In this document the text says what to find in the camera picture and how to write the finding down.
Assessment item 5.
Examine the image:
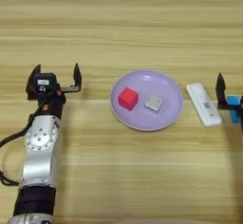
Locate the purple round plate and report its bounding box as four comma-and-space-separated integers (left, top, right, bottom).
109, 69, 184, 132

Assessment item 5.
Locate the blue rectangular block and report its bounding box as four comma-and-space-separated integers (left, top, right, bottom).
227, 95, 241, 124

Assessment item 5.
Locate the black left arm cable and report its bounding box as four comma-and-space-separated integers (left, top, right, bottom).
0, 103, 47, 187

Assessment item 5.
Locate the white rectangular remote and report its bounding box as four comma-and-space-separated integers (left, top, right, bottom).
185, 83, 223, 128

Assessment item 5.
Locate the red cube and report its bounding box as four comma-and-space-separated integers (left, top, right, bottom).
117, 86, 140, 112

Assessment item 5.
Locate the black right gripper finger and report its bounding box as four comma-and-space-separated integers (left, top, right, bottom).
215, 72, 234, 110

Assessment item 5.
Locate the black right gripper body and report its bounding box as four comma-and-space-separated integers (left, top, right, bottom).
232, 95, 243, 125

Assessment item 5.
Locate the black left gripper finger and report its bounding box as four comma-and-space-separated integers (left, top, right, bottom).
72, 63, 83, 88
26, 64, 43, 101

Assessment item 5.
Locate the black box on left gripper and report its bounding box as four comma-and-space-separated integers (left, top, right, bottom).
32, 72, 58, 94

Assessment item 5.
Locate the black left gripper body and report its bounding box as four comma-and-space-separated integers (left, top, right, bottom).
33, 84, 83, 121

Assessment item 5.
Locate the silver square block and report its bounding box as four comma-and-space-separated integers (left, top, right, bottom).
143, 94, 164, 112

